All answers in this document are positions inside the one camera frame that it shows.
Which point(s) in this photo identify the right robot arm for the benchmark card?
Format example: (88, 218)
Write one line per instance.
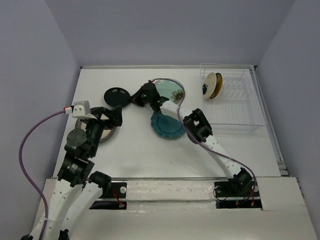
(241, 178)

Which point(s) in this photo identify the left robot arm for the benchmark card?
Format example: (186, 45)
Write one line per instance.
(76, 187)

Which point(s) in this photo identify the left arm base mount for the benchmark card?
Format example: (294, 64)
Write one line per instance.
(112, 199)

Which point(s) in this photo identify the cream plate with black spot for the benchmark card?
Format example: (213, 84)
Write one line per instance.
(209, 85)

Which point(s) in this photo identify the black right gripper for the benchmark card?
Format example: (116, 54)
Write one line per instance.
(136, 98)

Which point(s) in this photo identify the amber patterned plate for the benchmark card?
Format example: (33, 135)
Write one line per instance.
(219, 84)

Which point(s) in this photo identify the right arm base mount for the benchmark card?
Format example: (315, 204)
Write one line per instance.
(226, 198)

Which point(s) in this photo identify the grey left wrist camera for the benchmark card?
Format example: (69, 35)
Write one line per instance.
(81, 110)

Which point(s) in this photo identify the teal scalloped plate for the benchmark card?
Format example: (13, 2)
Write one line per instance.
(166, 127)

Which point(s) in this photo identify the black round plate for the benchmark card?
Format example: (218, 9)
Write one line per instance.
(117, 96)

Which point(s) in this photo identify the clear wire dish rack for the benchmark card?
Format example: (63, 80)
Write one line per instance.
(238, 106)

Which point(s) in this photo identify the light green flower plate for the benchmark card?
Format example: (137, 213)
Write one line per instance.
(171, 89)

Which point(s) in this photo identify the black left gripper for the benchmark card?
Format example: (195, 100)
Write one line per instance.
(115, 114)

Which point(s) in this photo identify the grey brown rimmed plate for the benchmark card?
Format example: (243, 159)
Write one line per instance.
(106, 135)

